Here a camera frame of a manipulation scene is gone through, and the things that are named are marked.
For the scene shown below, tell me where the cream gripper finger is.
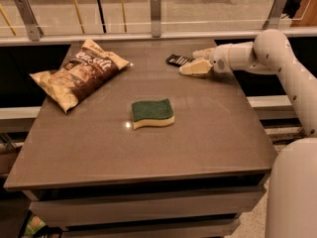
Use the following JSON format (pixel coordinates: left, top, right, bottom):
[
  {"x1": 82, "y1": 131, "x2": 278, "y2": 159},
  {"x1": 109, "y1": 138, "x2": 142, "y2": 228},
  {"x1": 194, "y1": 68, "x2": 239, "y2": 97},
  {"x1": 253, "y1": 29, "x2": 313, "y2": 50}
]
[
  {"x1": 192, "y1": 48, "x2": 215, "y2": 60},
  {"x1": 179, "y1": 59, "x2": 212, "y2": 75}
]

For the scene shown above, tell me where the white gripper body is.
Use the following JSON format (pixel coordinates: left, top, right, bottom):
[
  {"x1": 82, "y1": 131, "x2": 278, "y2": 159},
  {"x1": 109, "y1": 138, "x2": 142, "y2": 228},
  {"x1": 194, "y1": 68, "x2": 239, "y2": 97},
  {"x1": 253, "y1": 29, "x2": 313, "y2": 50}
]
[{"x1": 209, "y1": 45, "x2": 231, "y2": 73}]

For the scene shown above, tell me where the black rxbar chocolate bar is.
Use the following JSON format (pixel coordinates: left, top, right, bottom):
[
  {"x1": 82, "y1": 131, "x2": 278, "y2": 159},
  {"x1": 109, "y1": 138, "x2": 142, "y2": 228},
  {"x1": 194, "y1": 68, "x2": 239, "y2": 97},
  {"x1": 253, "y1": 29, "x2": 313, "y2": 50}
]
[{"x1": 165, "y1": 55, "x2": 193, "y2": 67}]

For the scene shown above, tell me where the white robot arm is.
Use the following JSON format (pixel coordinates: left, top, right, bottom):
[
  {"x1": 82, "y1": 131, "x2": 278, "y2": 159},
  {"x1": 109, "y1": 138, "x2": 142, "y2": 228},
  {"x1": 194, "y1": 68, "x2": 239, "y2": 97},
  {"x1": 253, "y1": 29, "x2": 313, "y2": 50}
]
[{"x1": 179, "y1": 29, "x2": 317, "y2": 238}]

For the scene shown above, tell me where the green and yellow sponge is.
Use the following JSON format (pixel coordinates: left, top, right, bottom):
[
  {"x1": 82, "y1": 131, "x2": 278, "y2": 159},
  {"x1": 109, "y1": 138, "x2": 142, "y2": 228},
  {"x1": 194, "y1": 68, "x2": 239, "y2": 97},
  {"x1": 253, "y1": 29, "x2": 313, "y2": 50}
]
[{"x1": 132, "y1": 99, "x2": 174, "y2": 130}]

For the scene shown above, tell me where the brown sea salt chip bag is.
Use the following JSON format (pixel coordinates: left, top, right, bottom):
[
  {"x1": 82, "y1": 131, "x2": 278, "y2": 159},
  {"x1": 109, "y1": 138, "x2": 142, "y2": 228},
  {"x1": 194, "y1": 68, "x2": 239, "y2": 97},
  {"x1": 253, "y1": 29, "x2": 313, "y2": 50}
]
[{"x1": 31, "y1": 40, "x2": 129, "y2": 112}]

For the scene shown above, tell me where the green packet under table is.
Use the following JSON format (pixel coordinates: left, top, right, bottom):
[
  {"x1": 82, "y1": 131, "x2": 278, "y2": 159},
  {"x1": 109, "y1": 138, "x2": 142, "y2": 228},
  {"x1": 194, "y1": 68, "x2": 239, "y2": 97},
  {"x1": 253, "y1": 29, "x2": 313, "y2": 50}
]
[{"x1": 24, "y1": 214, "x2": 47, "y2": 236}]

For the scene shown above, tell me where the middle metal railing bracket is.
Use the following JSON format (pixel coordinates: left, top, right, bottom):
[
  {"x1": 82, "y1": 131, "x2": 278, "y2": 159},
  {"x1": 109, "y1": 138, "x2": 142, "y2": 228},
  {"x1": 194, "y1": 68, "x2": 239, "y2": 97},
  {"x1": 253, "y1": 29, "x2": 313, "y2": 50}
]
[{"x1": 150, "y1": 0, "x2": 161, "y2": 38}]

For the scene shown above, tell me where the metal railing bracket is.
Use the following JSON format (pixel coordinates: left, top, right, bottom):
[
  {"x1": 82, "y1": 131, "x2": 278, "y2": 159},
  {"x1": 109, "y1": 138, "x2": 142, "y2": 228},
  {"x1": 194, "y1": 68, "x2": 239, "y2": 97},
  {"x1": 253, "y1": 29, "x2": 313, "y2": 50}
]
[
  {"x1": 150, "y1": 0, "x2": 161, "y2": 38},
  {"x1": 263, "y1": 0, "x2": 287, "y2": 30},
  {"x1": 14, "y1": 0, "x2": 44, "y2": 42}
]

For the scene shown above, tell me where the right metal railing bracket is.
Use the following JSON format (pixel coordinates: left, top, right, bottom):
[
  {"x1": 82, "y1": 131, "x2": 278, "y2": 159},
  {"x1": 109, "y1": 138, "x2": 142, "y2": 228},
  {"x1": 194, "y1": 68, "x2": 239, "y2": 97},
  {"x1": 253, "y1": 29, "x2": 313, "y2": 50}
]
[{"x1": 263, "y1": 0, "x2": 287, "y2": 30}]

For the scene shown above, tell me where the left metal railing bracket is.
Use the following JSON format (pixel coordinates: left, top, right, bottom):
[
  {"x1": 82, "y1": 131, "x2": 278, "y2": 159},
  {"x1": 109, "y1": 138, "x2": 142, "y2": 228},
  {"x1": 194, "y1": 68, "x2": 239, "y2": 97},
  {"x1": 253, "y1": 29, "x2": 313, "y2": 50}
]
[{"x1": 14, "y1": 0, "x2": 44, "y2": 42}]

